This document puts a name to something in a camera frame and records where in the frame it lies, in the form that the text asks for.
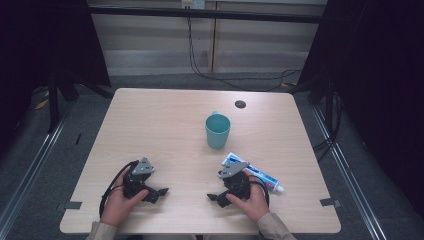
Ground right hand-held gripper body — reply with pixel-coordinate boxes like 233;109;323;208
217;161;252;201

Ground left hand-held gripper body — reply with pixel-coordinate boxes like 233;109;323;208
122;156;156;200

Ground blue and white toothpaste tube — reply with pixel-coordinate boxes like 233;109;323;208
221;152;285;194

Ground teal plastic cup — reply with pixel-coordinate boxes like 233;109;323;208
204;111;232;151

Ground person's right hand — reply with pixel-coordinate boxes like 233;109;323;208
225;169;271;223

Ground person's left hand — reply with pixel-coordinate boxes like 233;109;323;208
100;167;150;228

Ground grey tape strip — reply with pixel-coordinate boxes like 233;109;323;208
319;197;342;208
64;200;83;211

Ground black metal stand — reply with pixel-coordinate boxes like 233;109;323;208
46;70;80;135

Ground yellow scrap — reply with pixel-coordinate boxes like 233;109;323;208
34;90;50;111

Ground black horizontal bar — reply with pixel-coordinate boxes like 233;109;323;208
87;4;323;25

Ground black curtain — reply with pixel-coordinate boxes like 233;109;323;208
295;0;424;219
0;0;112;158

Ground right hand-held gripper black cable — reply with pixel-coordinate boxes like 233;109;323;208
250;175;271;208

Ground hand-held gripper black cable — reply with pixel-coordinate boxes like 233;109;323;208
98;159;140;220
250;175;271;208

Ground left hand-held gripper black cable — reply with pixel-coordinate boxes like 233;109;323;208
98;159;140;220

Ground black floor cables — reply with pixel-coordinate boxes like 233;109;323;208
312;92;345;162

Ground metal floor rail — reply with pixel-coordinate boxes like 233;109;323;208
0;101;75;232
311;105;388;240

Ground black wall cable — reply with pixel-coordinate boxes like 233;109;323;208
186;15;303;93

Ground white wall socket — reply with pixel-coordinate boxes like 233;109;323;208
181;0;206;10

